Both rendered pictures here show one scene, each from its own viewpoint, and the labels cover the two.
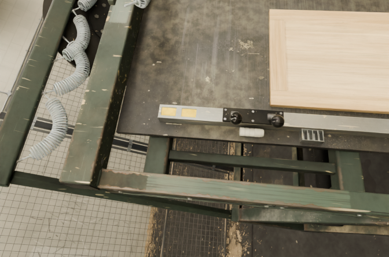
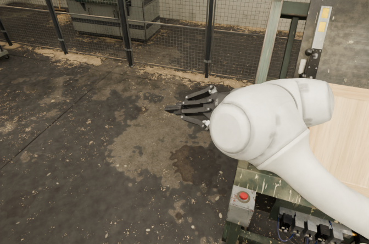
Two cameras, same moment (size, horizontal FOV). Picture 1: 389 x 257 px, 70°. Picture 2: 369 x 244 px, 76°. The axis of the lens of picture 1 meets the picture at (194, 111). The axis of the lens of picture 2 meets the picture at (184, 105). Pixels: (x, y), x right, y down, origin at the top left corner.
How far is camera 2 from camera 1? 0.62 m
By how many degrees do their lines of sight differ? 40
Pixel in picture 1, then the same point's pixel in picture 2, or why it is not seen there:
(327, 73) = (340, 124)
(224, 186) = (269, 46)
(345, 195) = not seen: hidden behind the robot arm
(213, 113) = (319, 43)
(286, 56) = (361, 100)
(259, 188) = (266, 65)
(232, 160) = (286, 56)
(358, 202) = not seen: hidden behind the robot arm
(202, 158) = (290, 38)
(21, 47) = not seen: outside the picture
